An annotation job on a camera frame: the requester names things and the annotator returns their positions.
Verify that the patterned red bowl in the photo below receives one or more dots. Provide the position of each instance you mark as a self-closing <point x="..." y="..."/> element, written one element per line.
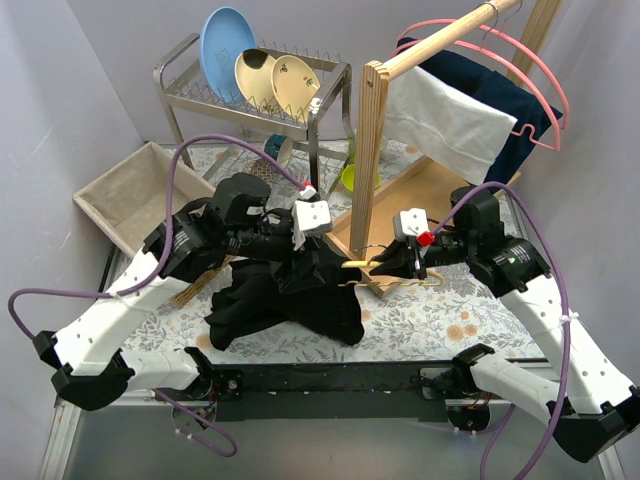
<point x="262" y="169"/>

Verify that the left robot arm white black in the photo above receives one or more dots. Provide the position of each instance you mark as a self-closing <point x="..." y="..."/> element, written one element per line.
<point x="92" y="369"/>

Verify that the dark blue denim skirt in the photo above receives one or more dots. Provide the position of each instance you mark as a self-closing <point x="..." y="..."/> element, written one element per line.
<point x="466" y="117"/>

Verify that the wicker laundry basket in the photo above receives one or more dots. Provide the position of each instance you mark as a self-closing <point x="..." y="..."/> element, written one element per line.
<point x="128" y="202"/>

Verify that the steel dish rack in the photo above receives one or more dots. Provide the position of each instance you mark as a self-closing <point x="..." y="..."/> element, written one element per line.
<point x="189" y="91"/>

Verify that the white cloth garment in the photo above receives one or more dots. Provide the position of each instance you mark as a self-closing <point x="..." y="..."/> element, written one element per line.
<point x="453" y="129"/>

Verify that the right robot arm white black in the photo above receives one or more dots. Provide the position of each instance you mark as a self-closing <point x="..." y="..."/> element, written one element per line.
<point x="593" y="404"/>

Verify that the yellow wavy hanger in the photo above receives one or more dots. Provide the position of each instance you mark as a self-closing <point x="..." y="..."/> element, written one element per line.
<point x="433" y="278"/>

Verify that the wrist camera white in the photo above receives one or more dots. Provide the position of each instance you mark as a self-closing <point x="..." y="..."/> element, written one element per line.
<point x="311" y="216"/>
<point x="412" y="224"/>

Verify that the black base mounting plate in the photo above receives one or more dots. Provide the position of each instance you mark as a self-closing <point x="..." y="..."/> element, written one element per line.
<point x="421" y="390"/>

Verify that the floral table mat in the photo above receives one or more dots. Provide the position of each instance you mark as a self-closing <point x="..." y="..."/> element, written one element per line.
<point x="412" y="323"/>

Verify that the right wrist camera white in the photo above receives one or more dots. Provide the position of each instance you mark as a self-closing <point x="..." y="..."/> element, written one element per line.
<point x="412" y="224"/>

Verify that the wooden clothes rack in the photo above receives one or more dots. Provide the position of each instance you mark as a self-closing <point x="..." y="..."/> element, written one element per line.
<point x="422" y="181"/>

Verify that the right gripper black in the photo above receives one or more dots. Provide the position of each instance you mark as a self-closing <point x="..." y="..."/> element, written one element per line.
<point x="409" y="258"/>

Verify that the cream plate dark spot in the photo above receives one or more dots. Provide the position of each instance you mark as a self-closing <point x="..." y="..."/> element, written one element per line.
<point x="253" y="69"/>

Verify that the blue plate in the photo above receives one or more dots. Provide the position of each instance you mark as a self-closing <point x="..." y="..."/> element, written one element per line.
<point x="224" y="36"/>

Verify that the teal cup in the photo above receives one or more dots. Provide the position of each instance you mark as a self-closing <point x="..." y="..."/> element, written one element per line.
<point x="280" y="148"/>

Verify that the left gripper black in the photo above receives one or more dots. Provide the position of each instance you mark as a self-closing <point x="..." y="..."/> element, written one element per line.
<point x="288" y="245"/>

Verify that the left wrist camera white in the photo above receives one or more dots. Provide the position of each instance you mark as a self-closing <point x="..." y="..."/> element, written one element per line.
<point x="311" y="216"/>

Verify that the black cloth garment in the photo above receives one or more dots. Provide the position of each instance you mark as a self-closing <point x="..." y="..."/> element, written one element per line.
<point x="254" y="302"/>

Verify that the pink wavy hanger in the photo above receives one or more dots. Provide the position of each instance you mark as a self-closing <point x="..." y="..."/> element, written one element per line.
<point x="519" y="46"/>
<point x="533" y="112"/>

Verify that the cream floral plate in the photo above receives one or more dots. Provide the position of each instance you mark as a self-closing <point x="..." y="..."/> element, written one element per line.
<point x="294" y="84"/>

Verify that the lime green bowl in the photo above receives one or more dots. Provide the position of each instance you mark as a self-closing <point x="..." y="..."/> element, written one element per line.
<point x="347" y="177"/>

